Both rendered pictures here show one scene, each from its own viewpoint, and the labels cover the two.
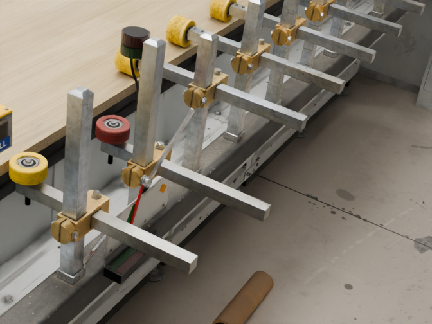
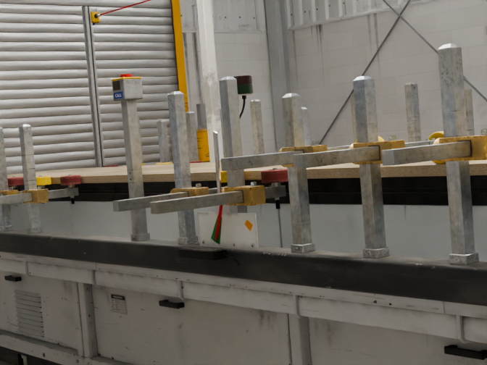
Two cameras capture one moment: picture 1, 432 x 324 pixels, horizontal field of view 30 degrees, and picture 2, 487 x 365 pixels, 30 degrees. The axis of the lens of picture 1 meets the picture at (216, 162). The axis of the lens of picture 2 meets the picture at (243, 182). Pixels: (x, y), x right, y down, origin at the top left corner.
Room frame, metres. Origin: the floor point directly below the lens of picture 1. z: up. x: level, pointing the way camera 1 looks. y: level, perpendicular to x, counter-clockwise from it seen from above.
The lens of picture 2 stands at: (2.67, -2.06, 1.01)
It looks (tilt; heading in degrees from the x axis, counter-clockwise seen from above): 3 degrees down; 117
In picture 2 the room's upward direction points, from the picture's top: 5 degrees counter-clockwise
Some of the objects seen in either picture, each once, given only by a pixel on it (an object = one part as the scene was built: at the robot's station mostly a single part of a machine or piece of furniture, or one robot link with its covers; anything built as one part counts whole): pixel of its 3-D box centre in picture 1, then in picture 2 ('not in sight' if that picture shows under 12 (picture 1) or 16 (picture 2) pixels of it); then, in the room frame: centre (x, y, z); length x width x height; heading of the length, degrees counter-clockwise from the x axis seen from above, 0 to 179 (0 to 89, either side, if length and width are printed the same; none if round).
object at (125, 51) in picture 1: (134, 47); (241, 90); (1.55, 0.21, 1.14); 0.06 x 0.06 x 0.02
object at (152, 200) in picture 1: (139, 213); (226, 230); (1.49, 0.15, 0.75); 0.26 x 0.01 x 0.10; 156
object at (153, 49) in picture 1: (144, 137); (234, 164); (1.53, 0.17, 0.93); 0.04 x 0.04 x 0.48; 66
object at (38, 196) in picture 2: not in sight; (34, 195); (0.41, 0.66, 0.84); 0.14 x 0.06 x 0.05; 156
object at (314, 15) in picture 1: (321, 8); not in sight; (2.46, -0.25, 0.95); 0.14 x 0.06 x 0.05; 156
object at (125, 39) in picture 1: (135, 36); (240, 80); (1.55, 0.21, 1.16); 0.06 x 0.06 x 0.02
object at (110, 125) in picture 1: (112, 142); (276, 188); (1.61, 0.25, 0.85); 0.08 x 0.08 x 0.11
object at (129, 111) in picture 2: not in sight; (134, 170); (1.06, 0.37, 0.93); 0.05 x 0.05 x 0.45; 66
